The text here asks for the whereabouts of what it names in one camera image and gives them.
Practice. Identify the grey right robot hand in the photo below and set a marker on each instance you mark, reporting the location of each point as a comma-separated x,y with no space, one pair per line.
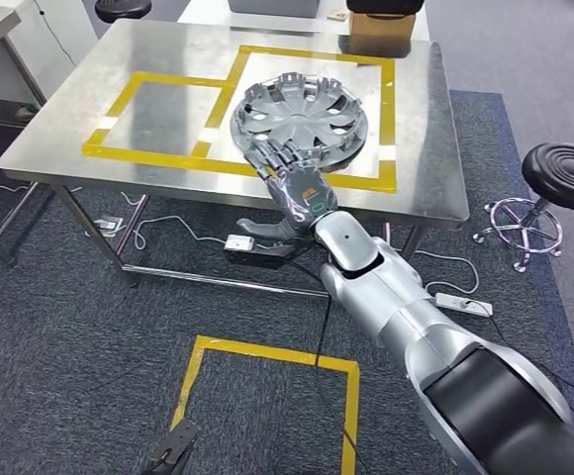
304,197

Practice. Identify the black round stool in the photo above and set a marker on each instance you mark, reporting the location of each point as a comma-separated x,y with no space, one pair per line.
564,174
123,8

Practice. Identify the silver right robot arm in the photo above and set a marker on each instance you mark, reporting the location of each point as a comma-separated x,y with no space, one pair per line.
391,288

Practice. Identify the brown cardboard box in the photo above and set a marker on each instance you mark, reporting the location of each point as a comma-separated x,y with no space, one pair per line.
380,25

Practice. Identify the white power strip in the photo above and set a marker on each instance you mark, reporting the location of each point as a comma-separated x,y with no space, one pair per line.
463,305
107,226

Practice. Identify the black case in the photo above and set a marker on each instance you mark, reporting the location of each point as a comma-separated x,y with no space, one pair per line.
383,5

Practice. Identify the grey box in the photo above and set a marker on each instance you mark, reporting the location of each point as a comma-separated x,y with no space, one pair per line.
272,8

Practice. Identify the steel workbench table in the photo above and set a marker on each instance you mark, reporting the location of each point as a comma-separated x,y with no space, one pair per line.
168,124

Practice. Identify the silver wheel hubcap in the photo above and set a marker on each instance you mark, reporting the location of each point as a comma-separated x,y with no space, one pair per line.
301,121

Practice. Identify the white desk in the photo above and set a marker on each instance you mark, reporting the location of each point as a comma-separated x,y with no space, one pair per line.
45,52

